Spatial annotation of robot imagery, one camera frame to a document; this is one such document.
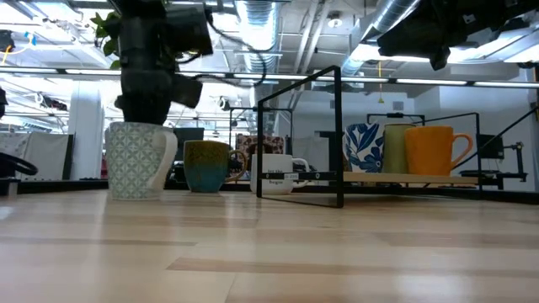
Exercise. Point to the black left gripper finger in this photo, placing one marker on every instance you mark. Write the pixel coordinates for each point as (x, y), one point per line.
(135, 115)
(156, 115)

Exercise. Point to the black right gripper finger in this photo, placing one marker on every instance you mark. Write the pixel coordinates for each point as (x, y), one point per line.
(404, 46)
(414, 27)

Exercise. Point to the white green patterned mug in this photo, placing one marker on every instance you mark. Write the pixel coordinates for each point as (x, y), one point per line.
(135, 164)

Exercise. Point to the olive teal glazed mug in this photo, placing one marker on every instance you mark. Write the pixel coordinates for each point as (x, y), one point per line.
(206, 168)

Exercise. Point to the pale yellow-green mug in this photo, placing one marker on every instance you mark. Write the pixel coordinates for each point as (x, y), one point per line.
(395, 147)

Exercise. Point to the orange ceramic mug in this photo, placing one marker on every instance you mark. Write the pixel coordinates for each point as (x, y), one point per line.
(429, 151)

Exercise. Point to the blue floral white mug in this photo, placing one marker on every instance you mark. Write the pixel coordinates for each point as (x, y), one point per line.
(364, 147)

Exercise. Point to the white mug with black text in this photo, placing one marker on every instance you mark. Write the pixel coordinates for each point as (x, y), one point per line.
(275, 164)

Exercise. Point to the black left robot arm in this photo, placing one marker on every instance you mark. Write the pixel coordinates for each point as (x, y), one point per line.
(143, 42)

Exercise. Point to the black computer monitor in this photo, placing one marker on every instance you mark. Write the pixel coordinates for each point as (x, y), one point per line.
(189, 136)

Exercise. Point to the ceiling light strip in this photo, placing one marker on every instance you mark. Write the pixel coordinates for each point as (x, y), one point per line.
(442, 81)

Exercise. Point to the potted green plant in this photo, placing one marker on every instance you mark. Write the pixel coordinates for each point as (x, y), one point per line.
(110, 46)

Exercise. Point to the black metal rack wooden shelf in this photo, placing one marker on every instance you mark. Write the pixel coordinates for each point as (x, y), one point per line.
(338, 126)

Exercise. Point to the red patterned cushion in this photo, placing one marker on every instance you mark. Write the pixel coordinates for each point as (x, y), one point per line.
(269, 144)

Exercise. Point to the black clamp stand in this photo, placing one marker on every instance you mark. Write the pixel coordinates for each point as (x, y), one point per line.
(492, 147)

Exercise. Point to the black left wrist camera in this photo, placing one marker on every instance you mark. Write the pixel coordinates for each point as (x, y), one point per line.
(189, 29)

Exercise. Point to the silver ceiling duct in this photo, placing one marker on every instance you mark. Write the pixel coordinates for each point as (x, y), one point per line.
(257, 38)

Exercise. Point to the black table frame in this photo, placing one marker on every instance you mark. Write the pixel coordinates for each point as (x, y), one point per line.
(505, 195)

